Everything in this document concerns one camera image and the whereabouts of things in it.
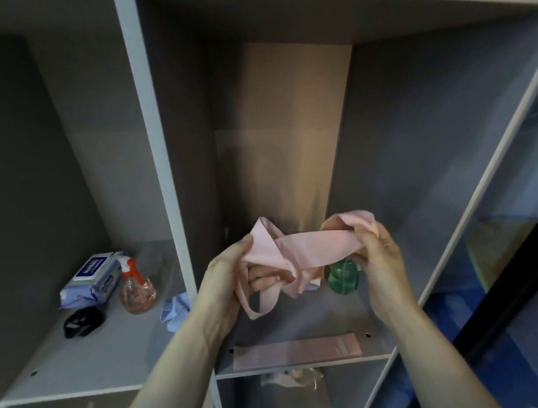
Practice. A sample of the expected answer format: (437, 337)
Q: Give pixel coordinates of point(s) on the person's right hand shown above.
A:
(388, 276)

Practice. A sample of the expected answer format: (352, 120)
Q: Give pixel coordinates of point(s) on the person's left hand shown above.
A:
(219, 288)

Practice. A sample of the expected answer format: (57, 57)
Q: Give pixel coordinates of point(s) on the green spray bottle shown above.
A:
(343, 278)

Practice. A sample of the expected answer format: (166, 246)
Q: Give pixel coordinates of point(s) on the light blue cloth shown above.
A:
(176, 312)

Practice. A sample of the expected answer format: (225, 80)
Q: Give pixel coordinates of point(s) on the pink resistance band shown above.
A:
(297, 351)
(315, 246)

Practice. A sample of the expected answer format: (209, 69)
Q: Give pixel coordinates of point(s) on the pink spray bottle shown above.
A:
(137, 294)

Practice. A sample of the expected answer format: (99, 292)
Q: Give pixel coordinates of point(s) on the black glove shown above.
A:
(83, 322)

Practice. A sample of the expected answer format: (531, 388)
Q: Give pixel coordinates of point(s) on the grey cubby shelf unit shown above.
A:
(181, 125)

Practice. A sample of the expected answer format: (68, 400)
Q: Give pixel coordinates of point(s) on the person's left forearm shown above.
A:
(170, 379)

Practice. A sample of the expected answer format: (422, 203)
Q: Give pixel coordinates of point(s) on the crumpled clear plastic bag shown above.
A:
(292, 379)

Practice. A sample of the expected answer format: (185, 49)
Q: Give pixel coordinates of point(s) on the black metal bar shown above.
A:
(504, 298)

